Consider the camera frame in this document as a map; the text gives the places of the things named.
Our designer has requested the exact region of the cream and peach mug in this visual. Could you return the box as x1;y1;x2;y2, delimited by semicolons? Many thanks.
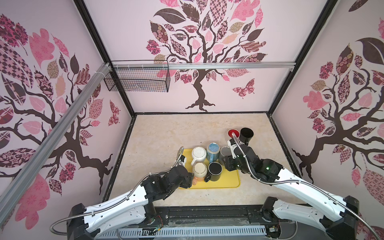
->
192;162;208;186

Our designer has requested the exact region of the small white mug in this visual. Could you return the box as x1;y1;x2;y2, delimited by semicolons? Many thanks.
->
227;129;240;147

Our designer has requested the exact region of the grey mug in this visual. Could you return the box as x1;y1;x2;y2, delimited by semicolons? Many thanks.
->
218;147;232;166

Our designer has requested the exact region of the white ribbed mug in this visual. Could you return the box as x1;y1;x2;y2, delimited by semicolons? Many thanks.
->
191;147;207;166

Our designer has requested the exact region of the black mug white rim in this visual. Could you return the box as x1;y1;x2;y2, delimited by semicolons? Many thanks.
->
204;162;223;183

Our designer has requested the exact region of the light blue butterfly mug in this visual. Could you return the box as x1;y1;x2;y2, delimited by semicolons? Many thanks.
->
206;143;221;163

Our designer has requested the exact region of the yellow plastic tray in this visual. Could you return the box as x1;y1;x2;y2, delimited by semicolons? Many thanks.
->
183;149;241;190

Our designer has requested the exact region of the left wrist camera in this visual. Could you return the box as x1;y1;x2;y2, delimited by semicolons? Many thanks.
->
178;156;187;167

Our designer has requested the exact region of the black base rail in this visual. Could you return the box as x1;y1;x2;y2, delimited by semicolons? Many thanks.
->
144;205;280;227

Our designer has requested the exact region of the white slotted cable duct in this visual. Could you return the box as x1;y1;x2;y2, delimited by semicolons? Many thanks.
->
99;226;267;240

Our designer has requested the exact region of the black wire basket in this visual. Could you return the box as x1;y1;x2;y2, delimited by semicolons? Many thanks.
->
104;60;171;93

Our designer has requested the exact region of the silver rail back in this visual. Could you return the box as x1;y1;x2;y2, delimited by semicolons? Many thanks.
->
113;62;296;70

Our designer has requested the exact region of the silver rail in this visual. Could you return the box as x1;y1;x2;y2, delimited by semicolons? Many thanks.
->
113;62;296;70
1;63;111;224

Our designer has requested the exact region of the silver rail left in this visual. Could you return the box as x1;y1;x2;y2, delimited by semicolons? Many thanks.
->
1;63;111;224

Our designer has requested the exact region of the black right corner post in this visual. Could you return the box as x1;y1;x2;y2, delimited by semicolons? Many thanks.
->
268;0;339;117

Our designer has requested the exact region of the black corner frame post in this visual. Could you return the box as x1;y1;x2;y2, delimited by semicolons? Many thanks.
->
74;0;136;118

